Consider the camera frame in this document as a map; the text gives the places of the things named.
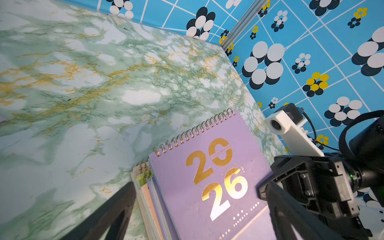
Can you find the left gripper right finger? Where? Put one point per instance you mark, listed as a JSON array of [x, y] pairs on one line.
[[288, 217]]

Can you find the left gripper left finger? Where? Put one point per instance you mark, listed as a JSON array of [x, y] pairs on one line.
[[111, 218]]

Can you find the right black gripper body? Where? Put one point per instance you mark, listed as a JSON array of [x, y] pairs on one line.
[[324, 186]]

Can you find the pink calendar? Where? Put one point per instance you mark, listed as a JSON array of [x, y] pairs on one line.
[[139, 169], [150, 216]]

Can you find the green calendar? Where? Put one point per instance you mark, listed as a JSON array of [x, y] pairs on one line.
[[142, 179]]

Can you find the purple calendar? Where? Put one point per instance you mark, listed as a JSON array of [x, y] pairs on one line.
[[208, 178], [168, 230]]

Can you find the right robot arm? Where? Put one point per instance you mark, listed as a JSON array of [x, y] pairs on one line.
[[366, 148]]

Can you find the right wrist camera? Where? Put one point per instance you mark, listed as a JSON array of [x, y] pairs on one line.
[[288, 122]]

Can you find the right aluminium corner post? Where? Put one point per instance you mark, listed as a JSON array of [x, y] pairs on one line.
[[243, 22]]

